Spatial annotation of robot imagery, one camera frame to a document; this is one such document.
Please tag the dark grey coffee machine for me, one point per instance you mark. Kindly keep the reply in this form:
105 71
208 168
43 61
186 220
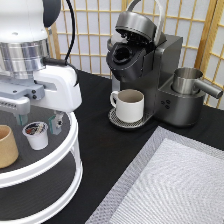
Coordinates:
144 58

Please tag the tan paper cup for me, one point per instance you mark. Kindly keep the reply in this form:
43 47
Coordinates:
8 147

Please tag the white coffee pod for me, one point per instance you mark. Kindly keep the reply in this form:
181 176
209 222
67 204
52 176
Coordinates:
36 134

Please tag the wooden shoji screen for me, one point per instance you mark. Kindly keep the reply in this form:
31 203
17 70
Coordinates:
84 26

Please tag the white ceramic mug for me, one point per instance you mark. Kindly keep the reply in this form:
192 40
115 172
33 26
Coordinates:
128 104

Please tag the grey woven placemat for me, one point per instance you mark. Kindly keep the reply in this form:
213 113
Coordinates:
172 180

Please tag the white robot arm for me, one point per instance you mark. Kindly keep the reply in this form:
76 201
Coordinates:
29 76

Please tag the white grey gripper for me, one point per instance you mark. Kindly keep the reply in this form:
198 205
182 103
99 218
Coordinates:
55 87

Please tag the white two-tier round shelf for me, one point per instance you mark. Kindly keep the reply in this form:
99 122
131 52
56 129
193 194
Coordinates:
40 183

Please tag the steel milk frother jug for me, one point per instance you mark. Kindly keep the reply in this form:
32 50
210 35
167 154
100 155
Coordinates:
188 81

